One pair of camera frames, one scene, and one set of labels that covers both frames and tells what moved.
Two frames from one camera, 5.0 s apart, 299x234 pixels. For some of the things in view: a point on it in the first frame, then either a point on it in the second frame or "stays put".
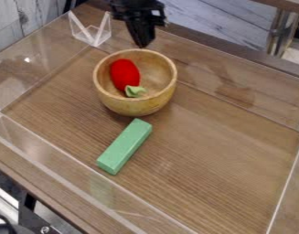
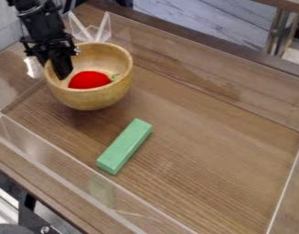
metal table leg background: [285, 30] stays put
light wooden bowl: [158, 79] to [93, 57]
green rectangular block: [123, 146] stays put
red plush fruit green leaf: [126, 78] to [90, 79]
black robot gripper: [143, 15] to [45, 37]
